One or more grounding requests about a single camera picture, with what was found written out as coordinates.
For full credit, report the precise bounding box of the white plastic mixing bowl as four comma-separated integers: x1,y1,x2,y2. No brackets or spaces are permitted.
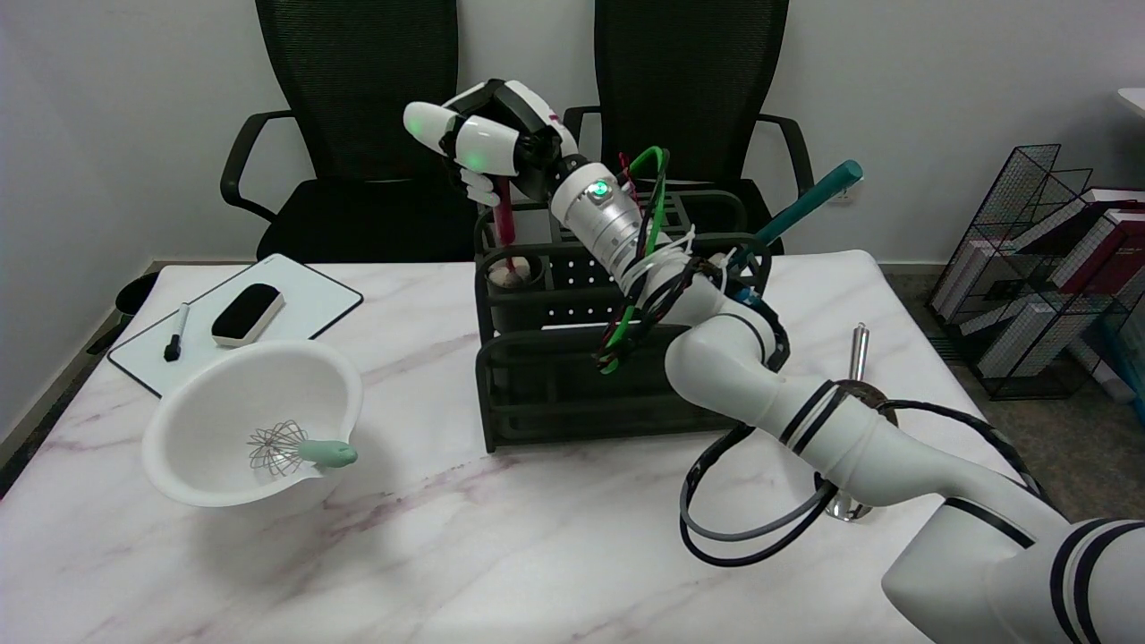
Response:
141,339,364,509

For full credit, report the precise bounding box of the pink sponge bottle brush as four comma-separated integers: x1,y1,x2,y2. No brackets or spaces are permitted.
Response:
488,177,547,289

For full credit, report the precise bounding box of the mint handled wire whisk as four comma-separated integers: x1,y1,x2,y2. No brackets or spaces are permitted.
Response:
246,420,359,475

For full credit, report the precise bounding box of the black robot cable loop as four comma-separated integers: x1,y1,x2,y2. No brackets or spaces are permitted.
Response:
680,400,1065,567

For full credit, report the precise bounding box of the white paper stack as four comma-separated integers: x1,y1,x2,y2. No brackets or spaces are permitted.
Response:
975,300,1074,377

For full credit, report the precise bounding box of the black round floor object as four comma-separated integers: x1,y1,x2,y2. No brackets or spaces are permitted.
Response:
114,271,162,318

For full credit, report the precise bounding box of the maroon hardcover book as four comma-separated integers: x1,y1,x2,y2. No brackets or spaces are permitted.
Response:
1060,208,1145,296

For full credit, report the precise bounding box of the black whiteboard marker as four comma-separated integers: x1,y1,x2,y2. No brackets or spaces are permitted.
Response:
164,303,191,363

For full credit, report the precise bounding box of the shiny metal scoop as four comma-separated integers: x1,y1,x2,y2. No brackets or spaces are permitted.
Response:
827,324,899,522

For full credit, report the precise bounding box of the black wire mesh file rack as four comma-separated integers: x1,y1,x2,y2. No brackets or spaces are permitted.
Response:
926,143,1145,402

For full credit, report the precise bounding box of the green robot cable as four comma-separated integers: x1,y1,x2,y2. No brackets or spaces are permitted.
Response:
598,146,672,375

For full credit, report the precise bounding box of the dark green dish rack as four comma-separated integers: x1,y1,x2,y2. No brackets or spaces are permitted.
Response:
472,190,781,453

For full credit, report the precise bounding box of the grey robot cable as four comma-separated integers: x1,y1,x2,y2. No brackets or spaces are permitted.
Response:
684,483,837,543

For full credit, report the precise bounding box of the black mesh office chair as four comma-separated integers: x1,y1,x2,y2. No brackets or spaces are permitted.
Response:
220,0,495,264
560,0,815,260

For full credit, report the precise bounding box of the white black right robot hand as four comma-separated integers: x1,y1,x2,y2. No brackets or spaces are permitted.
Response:
403,79,582,208

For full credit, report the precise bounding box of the teal sponge bottle brush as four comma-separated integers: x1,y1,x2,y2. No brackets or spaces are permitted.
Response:
725,159,863,269

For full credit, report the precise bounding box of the small white whiteboard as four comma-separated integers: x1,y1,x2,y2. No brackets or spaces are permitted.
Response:
107,254,365,398

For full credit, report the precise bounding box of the black white whiteboard eraser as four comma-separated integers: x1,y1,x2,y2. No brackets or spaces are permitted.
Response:
211,284,286,349

